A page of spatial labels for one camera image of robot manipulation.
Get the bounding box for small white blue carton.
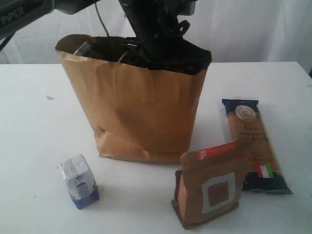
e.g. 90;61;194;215
59;155;99;210

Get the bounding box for spaghetti packet with Italian flag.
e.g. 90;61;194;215
222;99;293;195

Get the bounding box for brown kraft stand-up pouch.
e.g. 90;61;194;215
171;137;251;230

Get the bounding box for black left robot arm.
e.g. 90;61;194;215
0;0;197;73

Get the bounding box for dark can with pull-tab lid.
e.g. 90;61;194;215
74;41;96;58

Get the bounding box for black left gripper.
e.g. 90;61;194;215
119;0;195;71

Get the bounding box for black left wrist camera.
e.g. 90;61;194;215
170;0;196;16

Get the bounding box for brown paper shopping bag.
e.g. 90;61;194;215
56;34;207;164

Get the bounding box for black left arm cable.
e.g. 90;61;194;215
95;2;110;38

